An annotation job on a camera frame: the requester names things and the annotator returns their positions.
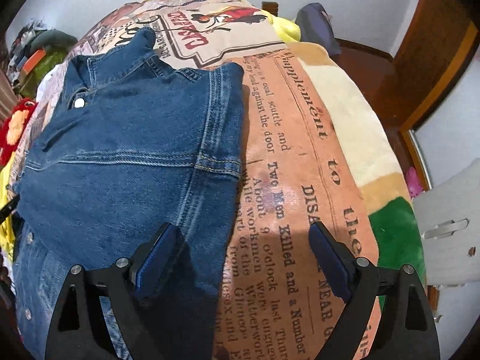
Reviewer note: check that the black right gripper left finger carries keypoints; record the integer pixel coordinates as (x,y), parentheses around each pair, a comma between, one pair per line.
(78,329)

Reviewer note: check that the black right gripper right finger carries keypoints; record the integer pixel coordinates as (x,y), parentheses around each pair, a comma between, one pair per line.
(406,329)

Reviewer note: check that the blue denim jacket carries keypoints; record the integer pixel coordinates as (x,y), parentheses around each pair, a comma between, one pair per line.
(133,143)

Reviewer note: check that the pile of clothes clutter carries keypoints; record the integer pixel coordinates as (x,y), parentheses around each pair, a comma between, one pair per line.
(21,48)

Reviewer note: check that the cream green plush blanket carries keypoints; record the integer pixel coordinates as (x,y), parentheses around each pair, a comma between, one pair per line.
(371,160)

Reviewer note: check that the grey plastic chair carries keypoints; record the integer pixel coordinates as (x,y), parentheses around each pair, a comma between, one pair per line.
(448,221)

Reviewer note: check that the newspaper print bed sheet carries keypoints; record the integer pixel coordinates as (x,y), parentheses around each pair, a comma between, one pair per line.
(273,302)

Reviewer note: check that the red plush flower toy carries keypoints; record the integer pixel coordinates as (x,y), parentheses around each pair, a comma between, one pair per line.
(14,126)

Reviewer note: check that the orange box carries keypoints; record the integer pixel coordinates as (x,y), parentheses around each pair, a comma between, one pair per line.
(33,61)

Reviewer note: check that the grey neck pillow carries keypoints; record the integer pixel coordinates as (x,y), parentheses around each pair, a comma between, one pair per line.
(52,39)

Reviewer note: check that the brown wooden wardrobe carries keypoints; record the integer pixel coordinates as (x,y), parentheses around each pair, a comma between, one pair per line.
(405,87)

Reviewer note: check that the dark blue bag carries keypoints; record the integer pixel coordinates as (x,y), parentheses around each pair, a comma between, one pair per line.
(315,27)

